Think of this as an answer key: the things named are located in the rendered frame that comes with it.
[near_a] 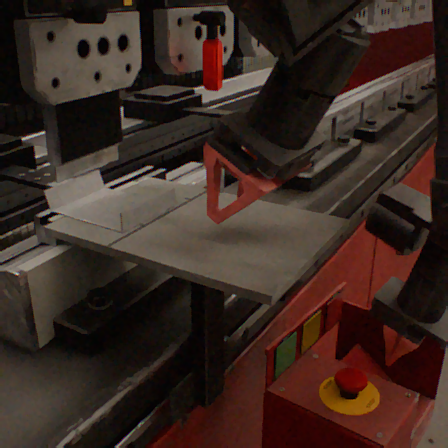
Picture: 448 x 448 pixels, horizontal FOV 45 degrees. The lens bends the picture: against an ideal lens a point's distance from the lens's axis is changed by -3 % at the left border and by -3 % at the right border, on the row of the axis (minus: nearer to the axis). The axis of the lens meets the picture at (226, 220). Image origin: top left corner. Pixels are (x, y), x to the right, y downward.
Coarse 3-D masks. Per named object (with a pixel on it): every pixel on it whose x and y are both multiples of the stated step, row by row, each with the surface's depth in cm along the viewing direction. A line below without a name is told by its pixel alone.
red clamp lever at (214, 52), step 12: (204, 12) 65; (216, 12) 65; (204, 24) 66; (216, 24) 65; (216, 36) 66; (204, 48) 67; (216, 48) 66; (204, 60) 67; (216, 60) 67; (204, 72) 68; (216, 72) 67; (204, 84) 69; (216, 84) 68
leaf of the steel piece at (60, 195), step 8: (88, 176) 65; (96, 176) 66; (64, 184) 62; (72, 184) 63; (80, 184) 64; (88, 184) 65; (96, 184) 66; (48, 192) 60; (56, 192) 61; (64, 192) 62; (72, 192) 63; (80, 192) 64; (88, 192) 65; (48, 200) 60; (56, 200) 61; (64, 200) 62; (72, 200) 63; (56, 208) 61
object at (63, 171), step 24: (96, 96) 60; (48, 120) 57; (72, 120) 58; (96, 120) 61; (120, 120) 65; (48, 144) 58; (72, 144) 59; (96, 144) 62; (120, 144) 66; (72, 168) 61
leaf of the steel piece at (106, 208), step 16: (96, 192) 65; (112, 192) 65; (64, 208) 61; (80, 208) 61; (96, 208) 61; (112, 208) 61; (128, 208) 61; (144, 208) 57; (160, 208) 59; (96, 224) 57; (112, 224) 57; (128, 224) 55
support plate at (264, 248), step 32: (128, 192) 66; (160, 192) 66; (192, 192) 66; (64, 224) 57; (160, 224) 57; (192, 224) 57; (224, 224) 57; (256, 224) 57; (288, 224) 57; (320, 224) 57; (128, 256) 51; (160, 256) 51; (192, 256) 51; (224, 256) 51; (256, 256) 51; (288, 256) 51; (224, 288) 47; (256, 288) 45; (288, 288) 47
